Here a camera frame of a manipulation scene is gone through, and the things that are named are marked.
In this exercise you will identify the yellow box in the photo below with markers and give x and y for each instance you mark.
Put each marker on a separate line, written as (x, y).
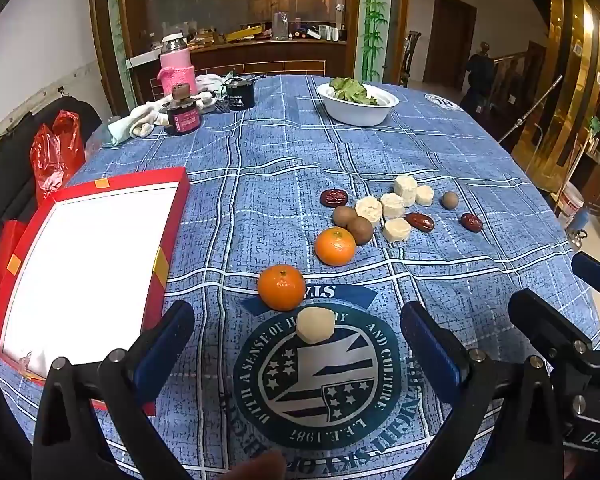
(244, 33)

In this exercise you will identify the orange mandarin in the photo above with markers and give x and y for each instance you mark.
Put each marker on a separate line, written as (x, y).
(335, 246)
(281, 287)

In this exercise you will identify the white bucket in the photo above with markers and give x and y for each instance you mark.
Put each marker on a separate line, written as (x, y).
(570, 200)

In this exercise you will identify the black cup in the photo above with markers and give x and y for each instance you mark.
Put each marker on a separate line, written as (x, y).
(240, 96)

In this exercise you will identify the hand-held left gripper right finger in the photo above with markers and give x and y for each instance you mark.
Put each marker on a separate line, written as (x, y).
(430, 347)

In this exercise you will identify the dark jar with pink label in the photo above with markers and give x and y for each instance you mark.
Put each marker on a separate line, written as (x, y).
(182, 117)

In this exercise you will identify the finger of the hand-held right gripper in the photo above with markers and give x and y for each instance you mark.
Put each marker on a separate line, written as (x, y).
(535, 315)
(597, 275)

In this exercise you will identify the green lettuce leaves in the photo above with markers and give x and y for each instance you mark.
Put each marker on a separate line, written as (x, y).
(350, 90)

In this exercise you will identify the white cloth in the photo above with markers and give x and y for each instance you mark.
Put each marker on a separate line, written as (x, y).
(135, 120)

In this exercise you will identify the clear pitcher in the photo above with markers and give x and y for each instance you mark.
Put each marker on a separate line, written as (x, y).
(280, 27)

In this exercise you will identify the golden pillar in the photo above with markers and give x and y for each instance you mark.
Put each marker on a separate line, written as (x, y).
(560, 85)

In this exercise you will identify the wooden chair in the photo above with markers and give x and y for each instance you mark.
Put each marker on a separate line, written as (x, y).
(410, 57)

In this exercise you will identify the cream pastry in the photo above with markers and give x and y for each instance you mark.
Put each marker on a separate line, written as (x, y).
(315, 325)

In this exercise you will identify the person's left hand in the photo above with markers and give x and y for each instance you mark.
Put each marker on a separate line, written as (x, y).
(260, 469)

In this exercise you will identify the brown longan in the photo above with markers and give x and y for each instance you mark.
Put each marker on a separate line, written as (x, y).
(361, 231)
(343, 215)
(449, 200)

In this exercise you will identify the wooden door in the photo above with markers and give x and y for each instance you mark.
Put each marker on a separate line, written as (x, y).
(450, 40)

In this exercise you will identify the metal pole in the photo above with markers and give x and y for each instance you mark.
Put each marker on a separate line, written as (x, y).
(530, 107)

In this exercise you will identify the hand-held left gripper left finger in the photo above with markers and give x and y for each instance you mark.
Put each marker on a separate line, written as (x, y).
(164, 345)

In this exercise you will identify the wooden counter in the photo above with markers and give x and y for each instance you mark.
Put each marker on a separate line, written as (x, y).
(260, 55)

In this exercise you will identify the bamboo painted pillar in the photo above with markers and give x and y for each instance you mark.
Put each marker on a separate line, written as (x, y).
(372, 20)

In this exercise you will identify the red plastic bag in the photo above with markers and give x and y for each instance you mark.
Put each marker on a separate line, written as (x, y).
(55, 155)

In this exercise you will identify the white bowl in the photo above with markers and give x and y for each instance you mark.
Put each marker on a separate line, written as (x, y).
(357, 112)

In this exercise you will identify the pink sleeved bottle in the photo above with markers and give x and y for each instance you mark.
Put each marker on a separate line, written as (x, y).
(176, 67)

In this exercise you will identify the blue plaid tablecloth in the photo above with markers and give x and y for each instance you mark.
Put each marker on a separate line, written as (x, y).
(280, 160)

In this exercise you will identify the red date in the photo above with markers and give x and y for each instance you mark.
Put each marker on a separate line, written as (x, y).
(471, 222)
(420, 222)
(334, 197)

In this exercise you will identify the red box with white inside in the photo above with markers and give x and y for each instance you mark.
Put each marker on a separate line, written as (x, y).
(90, 270)

